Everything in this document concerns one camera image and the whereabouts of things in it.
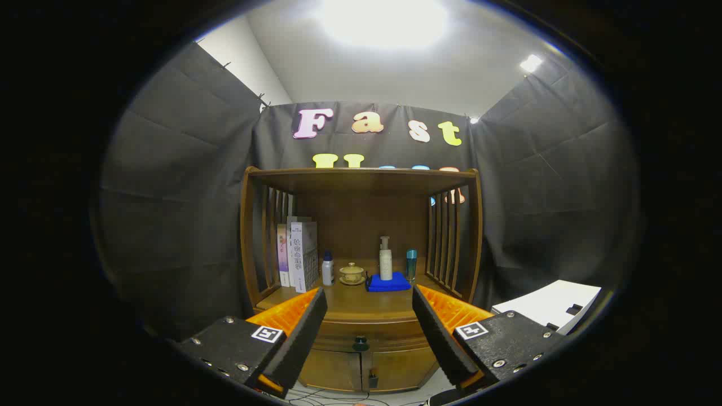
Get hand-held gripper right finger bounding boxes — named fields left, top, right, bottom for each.
left=412, top=285, right=567, bottom=395

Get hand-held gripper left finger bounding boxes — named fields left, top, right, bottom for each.
left=179, top=286, right=328, bottom=399

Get wooden cabinet door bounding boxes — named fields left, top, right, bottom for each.
left=298, top=348, right=363, bottom=392
left=368, top=345, right=439, bottom=392

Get wooden countertop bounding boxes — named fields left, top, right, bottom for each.
left=255, top=258, right=464, bottom=323

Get brown wooden cabinet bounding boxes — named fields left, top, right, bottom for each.
left=240, top=166, right=484, bottom=394

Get folded blue cloth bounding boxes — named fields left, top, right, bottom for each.
left=366, top=272, right=412, bottom=293

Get thick white patterned book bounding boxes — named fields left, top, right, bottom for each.
left=287, top=216, right=319, bottom=294

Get yellow lidded teacup with saucer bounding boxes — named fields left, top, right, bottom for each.
left=339, top=262, right=366, bottom=286

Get thin purple book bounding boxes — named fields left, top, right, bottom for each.
left=276, top=224, right=291, bottom=288

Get white pump bottle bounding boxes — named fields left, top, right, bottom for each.
left=378, top=236, right=393, bottom=281

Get white plastic storage unit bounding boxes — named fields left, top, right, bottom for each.
left=492, top=280, right=602, bottom=335

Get black floor cables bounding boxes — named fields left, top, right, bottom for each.
left=287, top=388, right=430, bottom=406

